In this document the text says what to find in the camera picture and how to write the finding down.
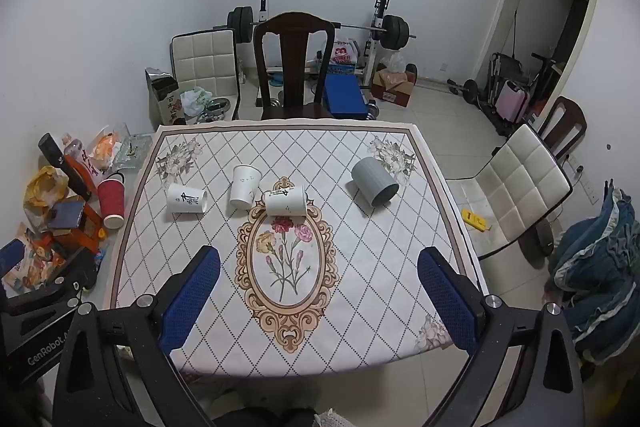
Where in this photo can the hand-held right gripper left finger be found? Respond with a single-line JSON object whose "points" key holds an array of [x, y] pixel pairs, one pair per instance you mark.
{"points": [[192, 302]]}

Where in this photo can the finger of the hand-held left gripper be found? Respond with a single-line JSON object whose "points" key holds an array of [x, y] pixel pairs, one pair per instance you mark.
{"points": [[11, 254], [75, 269]]}

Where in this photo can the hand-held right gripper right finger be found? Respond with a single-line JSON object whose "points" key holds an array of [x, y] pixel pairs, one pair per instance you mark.
{"points": [[447, 302]]}

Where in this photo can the red paper cup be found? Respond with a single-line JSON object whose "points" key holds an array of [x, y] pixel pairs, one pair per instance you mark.
{"points": [[111, 202]]}

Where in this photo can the white cup black print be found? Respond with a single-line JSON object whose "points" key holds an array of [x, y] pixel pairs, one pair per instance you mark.
{"points": [[186, 199], [285, 203]]}

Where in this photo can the plain white cup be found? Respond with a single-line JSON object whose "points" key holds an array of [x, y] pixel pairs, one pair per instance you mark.
{"points": [[245, 187]]}

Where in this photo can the grey ribbed cup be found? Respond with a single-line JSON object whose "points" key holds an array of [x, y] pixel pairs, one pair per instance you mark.
{"points": [[372, 179]]}

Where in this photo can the colourful snack packet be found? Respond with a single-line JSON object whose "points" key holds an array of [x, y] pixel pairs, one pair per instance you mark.
{"points": [[30, 264]]}

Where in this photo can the yellow plastic bag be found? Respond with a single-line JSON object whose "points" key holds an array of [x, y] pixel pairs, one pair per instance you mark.
{"points": [[42, 192]]}

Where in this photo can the yellow small packet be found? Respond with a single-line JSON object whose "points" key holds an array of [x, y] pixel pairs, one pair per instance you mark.
{"points": [[474, 221]]}

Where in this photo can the black and orange tool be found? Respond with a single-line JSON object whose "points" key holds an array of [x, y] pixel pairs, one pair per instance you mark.
{"points": [[70, 167]]}

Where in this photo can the floral diamond pattern tablecloth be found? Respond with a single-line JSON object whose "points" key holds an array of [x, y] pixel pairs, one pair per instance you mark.
{"points": [[350, 257]]}

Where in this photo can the orange snack bag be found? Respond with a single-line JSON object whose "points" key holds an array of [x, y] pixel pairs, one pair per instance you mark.
{"points": [[105, 149]]}

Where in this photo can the glass ashtray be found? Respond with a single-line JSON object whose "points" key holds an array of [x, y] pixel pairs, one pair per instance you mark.
{"points": [[132, 152]]}

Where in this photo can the white padded chair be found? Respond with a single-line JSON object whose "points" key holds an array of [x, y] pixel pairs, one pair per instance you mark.
{"points": [[515, 177], [205, 62]]}

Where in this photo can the blue denim garment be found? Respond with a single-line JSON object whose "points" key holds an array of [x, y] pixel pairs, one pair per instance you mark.
{"points": [[600, 267]]}

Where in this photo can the brown printed paper box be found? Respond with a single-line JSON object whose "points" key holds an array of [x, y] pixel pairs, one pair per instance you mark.
{"points": [[161, 104]]}

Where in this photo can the metal bowl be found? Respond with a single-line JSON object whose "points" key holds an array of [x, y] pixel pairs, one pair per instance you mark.
{"points": [[219, 108]]}

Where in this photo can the white and green plastic bag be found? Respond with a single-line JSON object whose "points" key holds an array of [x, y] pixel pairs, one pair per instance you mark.
{"points": [[195, 104]]}

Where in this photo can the pink suitcase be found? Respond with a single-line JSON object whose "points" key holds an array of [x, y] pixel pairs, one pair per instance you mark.
{"points": [[512, 102]]}

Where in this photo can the small black dumbbell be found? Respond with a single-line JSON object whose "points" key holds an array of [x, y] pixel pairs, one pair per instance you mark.
{"points": [[469, 88]]}

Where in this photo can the cardboard box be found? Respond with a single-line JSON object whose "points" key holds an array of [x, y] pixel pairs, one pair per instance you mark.
{"points": [[395, 92]]}

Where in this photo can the dark wooden chair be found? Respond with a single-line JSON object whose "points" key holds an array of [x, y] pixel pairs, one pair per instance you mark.
{"points": [[294, 57], [575, 119]]}

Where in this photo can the blue bench pad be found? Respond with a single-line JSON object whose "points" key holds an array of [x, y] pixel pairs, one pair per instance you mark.
{"points": [[345, 99]]}

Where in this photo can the black folded cart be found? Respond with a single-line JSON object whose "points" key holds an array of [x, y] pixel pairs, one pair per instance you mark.
{"points": [[502, 77]]}

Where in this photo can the clear plastic bag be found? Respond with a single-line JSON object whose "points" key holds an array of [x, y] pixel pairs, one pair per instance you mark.
{"points": [[395, 62]]}

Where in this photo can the black exercise machine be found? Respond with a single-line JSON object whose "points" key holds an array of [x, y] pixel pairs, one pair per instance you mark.
{"points": [[547, 77]]}

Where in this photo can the red and white plastic bag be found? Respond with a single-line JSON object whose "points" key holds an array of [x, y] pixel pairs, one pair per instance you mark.
{"points": [[344, 54]]}

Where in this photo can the black barbell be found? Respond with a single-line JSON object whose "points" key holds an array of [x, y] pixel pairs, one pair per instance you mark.
{"points": [[395, 33]]}

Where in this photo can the white weight bench rack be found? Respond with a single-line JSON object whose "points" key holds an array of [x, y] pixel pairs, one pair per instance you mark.
{"points": [[382, 9]]}

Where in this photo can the door frame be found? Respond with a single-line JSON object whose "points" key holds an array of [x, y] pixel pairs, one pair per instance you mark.
{"points": [[592, 32]]}

